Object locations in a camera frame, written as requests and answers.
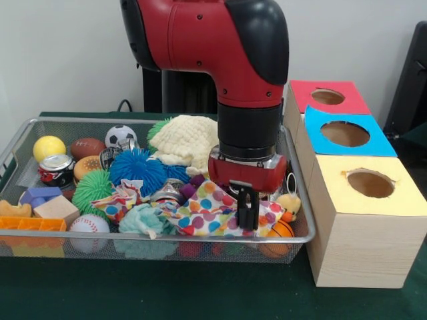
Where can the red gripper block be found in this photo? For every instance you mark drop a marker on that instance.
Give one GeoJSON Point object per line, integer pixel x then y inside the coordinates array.
{"type": "Point", "coordinates": [247, 172]}

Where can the polka dot cloth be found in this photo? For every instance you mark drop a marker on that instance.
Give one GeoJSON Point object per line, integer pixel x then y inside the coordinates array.
{"type": "Point", "coordinates": [207, 213]}

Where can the white knitted cloth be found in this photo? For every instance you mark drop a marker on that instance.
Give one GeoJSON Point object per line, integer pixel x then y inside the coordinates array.
{"type": "Point", "coordinates": [187, 143]}

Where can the blue spiky ball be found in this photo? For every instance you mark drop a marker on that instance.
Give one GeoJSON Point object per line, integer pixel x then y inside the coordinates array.
{"type": "Point", "coordinates": [137, 170]}

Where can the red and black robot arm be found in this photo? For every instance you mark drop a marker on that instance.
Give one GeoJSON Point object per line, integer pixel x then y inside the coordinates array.
{"type": "Point", "coordinates": [213, 40]}

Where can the wooden box with three holes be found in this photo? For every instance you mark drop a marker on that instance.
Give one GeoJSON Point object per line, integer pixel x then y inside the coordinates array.
{"type": "Point", "coordinates": [360, 233]}

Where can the small yellow duck toy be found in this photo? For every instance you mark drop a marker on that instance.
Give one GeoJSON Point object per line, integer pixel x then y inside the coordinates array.
{"type": "Point", "coordinates": [289, 203]}

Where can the green spiky ball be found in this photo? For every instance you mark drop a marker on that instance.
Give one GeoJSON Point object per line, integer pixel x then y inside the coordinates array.
{"type": "Point", "coordinates": [93, 190]}

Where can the small white baseball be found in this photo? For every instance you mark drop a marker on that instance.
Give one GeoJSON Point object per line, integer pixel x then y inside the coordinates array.
{"type": "Point", "coordinates": [89, 226]}

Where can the green cloth side table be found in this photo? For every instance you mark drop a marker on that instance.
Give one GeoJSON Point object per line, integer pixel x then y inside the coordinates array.
{"type": "Point", "coordinates": [417, 136]}

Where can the plain wooden cube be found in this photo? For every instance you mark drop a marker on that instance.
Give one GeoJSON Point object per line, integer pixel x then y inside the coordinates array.
{"type": "Point", "coordinates": [55, 210]}

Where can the red and silver can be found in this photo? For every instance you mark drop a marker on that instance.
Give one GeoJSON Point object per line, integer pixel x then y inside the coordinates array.
{"type": "Point", "coordinates": [57, 170]}

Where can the black upright panel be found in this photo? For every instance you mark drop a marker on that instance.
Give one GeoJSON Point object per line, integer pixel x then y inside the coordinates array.
{"type": "Point", "coordinates": [413, 86]}

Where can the smooth yellow ball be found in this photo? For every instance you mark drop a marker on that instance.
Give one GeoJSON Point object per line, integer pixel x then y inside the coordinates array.
{"type": "Point", "coordinates": [50, 148]}

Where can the orange toy building block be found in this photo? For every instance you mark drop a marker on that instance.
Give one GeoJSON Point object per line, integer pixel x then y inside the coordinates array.
{"type": "Point", "coordinates": [30, 223]}

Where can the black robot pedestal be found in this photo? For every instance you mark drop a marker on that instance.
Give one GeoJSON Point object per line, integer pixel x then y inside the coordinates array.
{"type": "Point", "coordinates": [183, 90]}

